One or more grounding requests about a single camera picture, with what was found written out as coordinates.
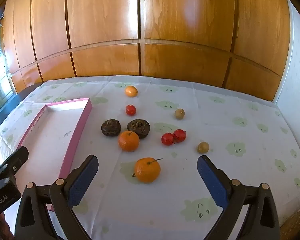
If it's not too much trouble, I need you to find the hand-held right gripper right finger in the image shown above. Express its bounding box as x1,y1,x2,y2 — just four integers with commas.
197,155,280,240

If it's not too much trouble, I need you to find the dark brown water chestnut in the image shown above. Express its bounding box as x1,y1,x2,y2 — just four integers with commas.
101,119,121,136
127,119,151,139

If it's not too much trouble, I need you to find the shallow pink box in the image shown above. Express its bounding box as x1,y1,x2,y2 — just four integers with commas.
4,98,93,230

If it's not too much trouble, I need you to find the dark table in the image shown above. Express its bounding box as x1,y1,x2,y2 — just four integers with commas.
0,81,44,140

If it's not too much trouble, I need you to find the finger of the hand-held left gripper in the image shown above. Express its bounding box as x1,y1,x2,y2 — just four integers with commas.
0,146,29,179

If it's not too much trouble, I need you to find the white green-printed tablecloth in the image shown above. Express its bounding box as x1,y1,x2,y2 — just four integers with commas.
0,75,300,240

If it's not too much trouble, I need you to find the wooden wardrobe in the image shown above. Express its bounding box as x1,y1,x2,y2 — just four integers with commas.
2,0,291,101

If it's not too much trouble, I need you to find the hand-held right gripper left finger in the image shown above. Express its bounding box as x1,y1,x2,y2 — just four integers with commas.
14,155,99,240

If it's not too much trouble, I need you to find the long-stemmed orange mandarin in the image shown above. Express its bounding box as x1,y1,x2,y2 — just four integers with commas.
132,157,163,183

